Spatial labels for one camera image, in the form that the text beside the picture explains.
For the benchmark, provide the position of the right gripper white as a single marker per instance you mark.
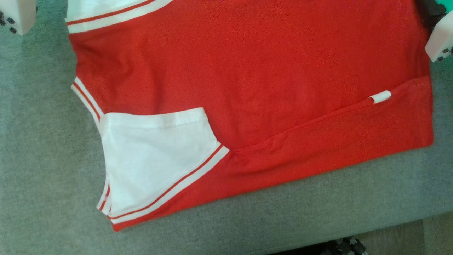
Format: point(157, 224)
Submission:
point(442, 39)

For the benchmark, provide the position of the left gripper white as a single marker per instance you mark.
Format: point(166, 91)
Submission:
point(16, 12)

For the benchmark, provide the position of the red and white shirt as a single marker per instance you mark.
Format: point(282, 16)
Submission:
point(265, 71)

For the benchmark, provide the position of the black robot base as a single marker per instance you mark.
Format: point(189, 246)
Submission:
point(339, 247)

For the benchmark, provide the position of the grey fabric sofa seat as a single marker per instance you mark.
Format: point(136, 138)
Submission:
point(42, 159)

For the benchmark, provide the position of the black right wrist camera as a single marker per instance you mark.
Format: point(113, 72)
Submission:
point(431, 10)

